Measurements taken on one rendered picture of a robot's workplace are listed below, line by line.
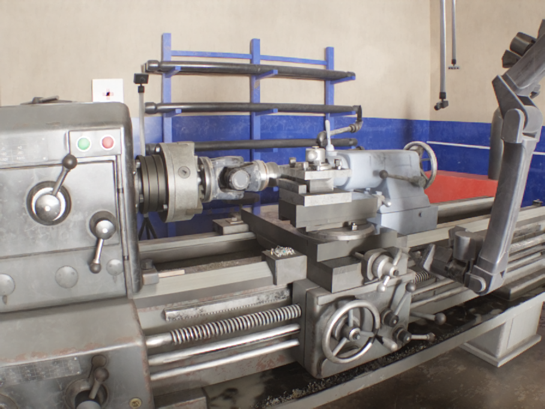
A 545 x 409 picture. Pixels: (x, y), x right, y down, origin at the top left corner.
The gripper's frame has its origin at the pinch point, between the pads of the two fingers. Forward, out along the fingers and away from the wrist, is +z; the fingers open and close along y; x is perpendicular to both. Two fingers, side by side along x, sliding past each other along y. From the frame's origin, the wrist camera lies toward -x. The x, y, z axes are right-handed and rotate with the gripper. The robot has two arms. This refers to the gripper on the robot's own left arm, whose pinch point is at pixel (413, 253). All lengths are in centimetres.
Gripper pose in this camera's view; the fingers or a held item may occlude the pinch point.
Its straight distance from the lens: 117.7
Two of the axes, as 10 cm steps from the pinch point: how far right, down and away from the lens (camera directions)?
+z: -4.6, -1.8, 8.7
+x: -4.9, 8.7, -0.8
